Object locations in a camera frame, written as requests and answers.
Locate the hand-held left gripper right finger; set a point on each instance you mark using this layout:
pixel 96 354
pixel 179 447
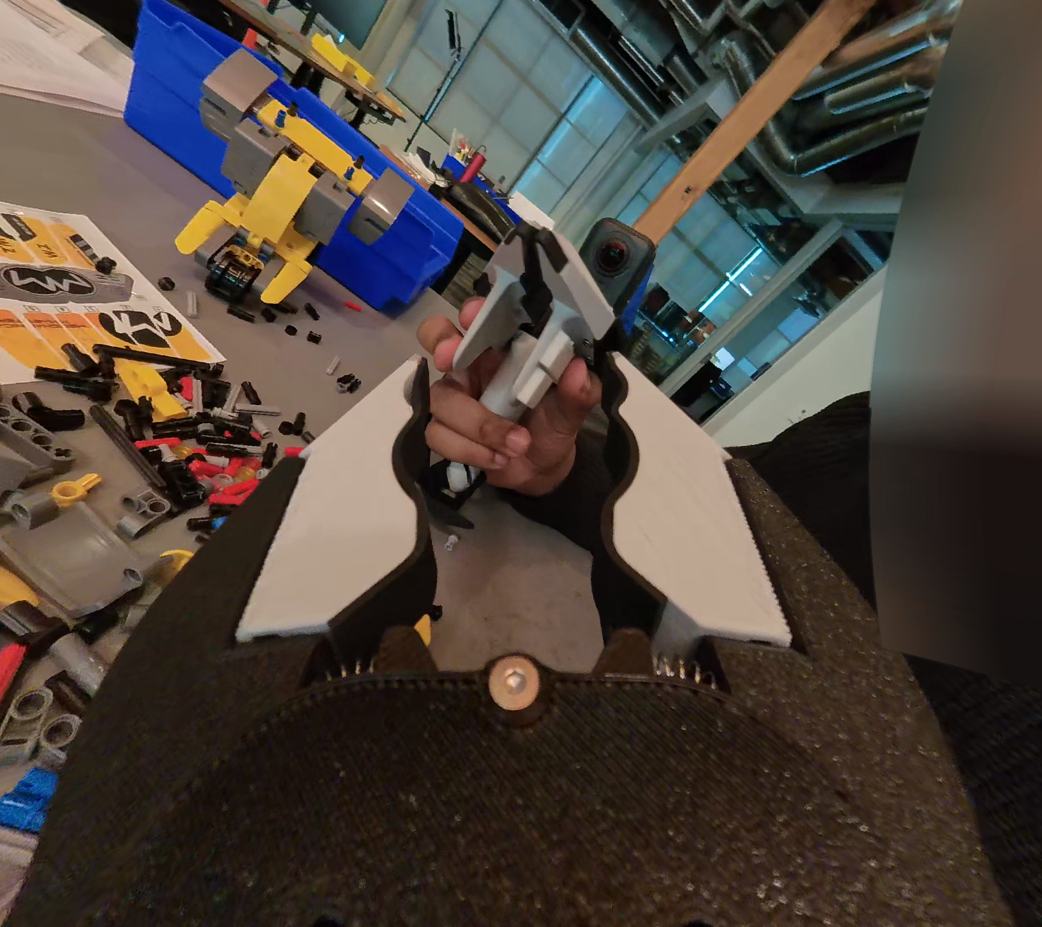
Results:
pixel 692 528

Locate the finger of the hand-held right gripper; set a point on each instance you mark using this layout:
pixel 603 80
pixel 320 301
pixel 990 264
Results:
pixel 578 292
pixel 496 320

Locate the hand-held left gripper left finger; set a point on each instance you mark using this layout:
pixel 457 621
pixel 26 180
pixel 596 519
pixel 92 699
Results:
pixel 342 520

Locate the person's right hand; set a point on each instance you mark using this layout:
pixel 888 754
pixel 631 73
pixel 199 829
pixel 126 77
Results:
pixel 537 455

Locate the red bottle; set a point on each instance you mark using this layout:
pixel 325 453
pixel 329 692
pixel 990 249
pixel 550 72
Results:
pixel 472 166

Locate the pile of toy building parts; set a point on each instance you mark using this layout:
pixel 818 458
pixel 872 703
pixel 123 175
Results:
pixel 163 447

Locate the yellow grey toy vehicle model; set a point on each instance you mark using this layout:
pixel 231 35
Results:
pixel 277 202

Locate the wooden background desk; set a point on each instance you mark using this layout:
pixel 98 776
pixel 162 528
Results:
pixel 326 68

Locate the yellow sticker sheet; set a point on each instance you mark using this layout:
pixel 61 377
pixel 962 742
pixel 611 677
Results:
pixel 81 308

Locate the blue plastic bin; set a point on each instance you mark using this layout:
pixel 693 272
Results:
pixel 179 72

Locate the white paper sheets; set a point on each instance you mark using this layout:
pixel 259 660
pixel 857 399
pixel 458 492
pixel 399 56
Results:
pixel 41 48

